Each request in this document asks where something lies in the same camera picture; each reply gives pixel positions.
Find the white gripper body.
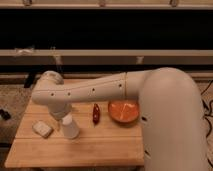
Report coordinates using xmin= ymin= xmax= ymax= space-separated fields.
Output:
xmin=61 ymin=114 xmax=80 ymax=139

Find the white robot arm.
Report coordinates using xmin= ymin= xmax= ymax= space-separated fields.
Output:
xmin=32 ymin=67 xmax=208 ymax=171

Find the orange ceramic bowl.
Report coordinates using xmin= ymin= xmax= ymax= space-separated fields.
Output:
xmin=108 ymin=100 xmax=139 ymax=123

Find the small black floor object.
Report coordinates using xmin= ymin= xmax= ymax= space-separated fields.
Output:
xmin=0 ymin=109 xmax=11 ymax=120

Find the black floor cable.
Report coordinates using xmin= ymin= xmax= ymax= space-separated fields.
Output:
xmin=201 ymin=98 xmax=213 ymax=168

